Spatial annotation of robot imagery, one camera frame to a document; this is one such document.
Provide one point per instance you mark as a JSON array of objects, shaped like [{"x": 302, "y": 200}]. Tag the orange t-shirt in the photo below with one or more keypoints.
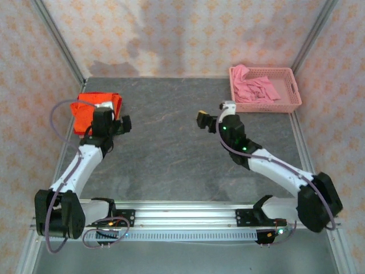
[{"x": 85, "y": 114}]

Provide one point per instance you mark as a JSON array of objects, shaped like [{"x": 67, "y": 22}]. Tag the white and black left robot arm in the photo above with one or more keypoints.
[{"x": 85, "y": 162}]

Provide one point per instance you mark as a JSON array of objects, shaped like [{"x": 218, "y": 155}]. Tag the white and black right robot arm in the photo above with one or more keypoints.
[{"x": 279, "y": 171}]

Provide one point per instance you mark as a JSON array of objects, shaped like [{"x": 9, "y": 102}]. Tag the red folded t-shirt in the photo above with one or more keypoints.
[{"x": 118, "y": 104}]

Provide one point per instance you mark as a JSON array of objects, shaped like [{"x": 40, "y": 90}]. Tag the pink crumpled t-shirt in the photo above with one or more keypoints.
[{"x": 253, "y": 91}]

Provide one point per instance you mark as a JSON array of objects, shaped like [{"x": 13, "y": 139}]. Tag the pink plastic basket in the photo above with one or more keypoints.
[{"x": 285, "y": 80}]

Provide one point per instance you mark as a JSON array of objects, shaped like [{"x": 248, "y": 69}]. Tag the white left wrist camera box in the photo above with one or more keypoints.
[{"x": 104, "y": 105}]

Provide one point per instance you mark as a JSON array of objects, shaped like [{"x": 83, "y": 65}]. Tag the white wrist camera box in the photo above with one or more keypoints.
[
  {"x": 104, "y": 105},
  {"x": 229, "y": 107}
]

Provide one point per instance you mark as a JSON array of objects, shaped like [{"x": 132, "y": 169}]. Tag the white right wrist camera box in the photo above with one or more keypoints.
[{"x": 229, "y": 107}]

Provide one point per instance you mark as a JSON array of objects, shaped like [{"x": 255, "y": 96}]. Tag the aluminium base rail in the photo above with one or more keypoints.
[{"x": 185, "y": 214}]

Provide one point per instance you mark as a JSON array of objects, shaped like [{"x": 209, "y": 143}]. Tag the aluminium frame post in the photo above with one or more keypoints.
[
  {"x": 57, "y": 40},
  {"x": 313, "y": 37}
]

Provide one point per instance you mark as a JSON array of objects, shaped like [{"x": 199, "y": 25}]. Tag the aluminium side frame rail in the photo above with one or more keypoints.
[
  {"x": 28, "y": 248},
  {"x": 339, "y": 248}
]

